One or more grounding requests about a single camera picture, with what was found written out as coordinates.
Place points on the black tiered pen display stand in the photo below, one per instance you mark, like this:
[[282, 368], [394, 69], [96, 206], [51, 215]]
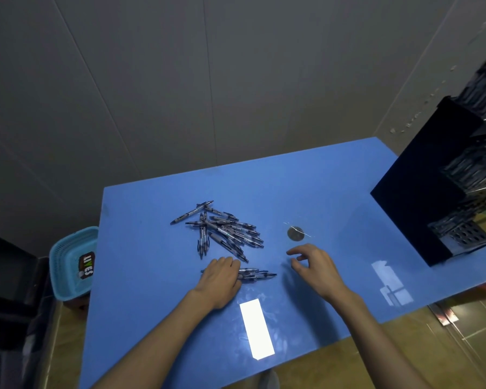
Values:
[[417, 186]]

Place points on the pile of grey pens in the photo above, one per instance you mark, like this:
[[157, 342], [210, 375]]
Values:
[[227, 230]]

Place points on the person's right forearm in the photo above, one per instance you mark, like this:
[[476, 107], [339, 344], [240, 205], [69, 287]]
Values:
[[380, 344]]

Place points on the person's left forearm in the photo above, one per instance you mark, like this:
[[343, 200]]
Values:
[[146, 344]]

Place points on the blue plastic basket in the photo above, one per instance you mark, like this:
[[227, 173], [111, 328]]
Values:
[[65, 263]]

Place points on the small round metal disc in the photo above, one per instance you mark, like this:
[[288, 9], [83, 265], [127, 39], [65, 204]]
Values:
[[295, 234]]

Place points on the blue table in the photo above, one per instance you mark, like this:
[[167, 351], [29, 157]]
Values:
[[328, 186]]

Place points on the person's right grey shoe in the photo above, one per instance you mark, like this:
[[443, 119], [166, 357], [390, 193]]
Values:
[[269, 380]]

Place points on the person's right hand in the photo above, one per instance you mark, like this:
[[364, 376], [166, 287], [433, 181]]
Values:
[[324, 275]]

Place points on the black shelf unit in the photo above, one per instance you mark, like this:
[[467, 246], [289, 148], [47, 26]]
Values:
[[8, 311]]

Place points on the person's left hand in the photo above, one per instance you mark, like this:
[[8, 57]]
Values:
[[220, 283]]

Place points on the brown plastic stool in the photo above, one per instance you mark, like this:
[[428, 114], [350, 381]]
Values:
[[77, 307]]

